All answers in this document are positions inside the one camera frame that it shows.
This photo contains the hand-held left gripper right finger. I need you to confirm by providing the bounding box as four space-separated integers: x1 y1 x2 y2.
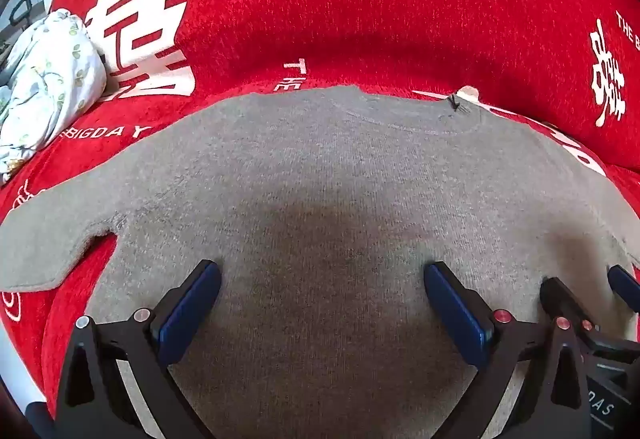
423 261 594 439

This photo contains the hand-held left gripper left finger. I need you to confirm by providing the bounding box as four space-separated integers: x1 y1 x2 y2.
55 259 223 439

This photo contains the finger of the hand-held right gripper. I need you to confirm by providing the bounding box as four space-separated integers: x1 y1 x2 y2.
540 276 601 336
606 264 640 315

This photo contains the grey knit sweater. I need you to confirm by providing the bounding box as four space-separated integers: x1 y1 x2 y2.
0 86 640 439

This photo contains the white sweater label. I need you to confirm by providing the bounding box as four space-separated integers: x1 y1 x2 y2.
451 86 482 109

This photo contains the white floral cloth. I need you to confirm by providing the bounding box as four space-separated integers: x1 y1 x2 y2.
0 8 108 185

